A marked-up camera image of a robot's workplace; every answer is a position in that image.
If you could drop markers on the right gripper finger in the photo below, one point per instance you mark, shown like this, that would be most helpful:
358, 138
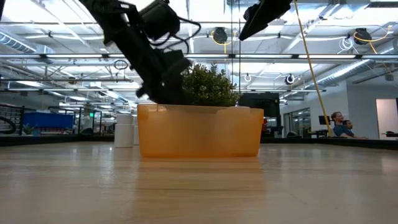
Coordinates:
264, 15

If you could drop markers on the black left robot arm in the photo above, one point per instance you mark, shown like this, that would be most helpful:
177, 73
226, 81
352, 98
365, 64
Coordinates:
102, 12

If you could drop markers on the white pill bottle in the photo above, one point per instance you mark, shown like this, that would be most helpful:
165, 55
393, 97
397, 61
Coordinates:
123, 130

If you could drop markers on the orange plastic basket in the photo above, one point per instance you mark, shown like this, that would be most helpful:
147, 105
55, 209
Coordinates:
199, 133

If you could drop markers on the artificial green plant black pot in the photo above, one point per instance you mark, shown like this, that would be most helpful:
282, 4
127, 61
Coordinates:
208, 87

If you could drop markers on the small black desk monitor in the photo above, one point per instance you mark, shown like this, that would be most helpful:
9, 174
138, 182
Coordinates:
324, 120

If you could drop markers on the person seated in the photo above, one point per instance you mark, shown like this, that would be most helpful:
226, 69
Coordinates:
349, 126
339, 127

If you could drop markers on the left wrist camera unit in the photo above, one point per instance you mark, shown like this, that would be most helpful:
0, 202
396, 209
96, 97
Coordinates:
158, 18

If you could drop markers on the silver ceiling air duct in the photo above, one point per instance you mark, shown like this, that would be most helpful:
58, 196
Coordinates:
339, 73

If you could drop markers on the black table edge rail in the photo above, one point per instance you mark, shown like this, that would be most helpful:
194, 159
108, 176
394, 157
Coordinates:
342, 142

